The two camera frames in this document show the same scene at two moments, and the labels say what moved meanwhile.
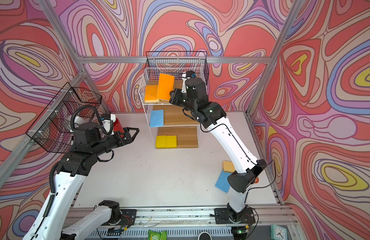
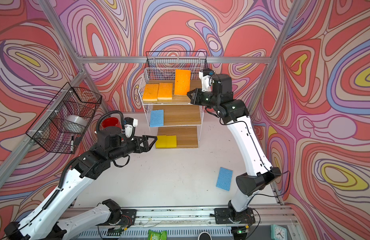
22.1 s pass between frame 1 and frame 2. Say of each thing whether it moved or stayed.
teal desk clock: stayed
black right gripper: moved
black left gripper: moved
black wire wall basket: stayed
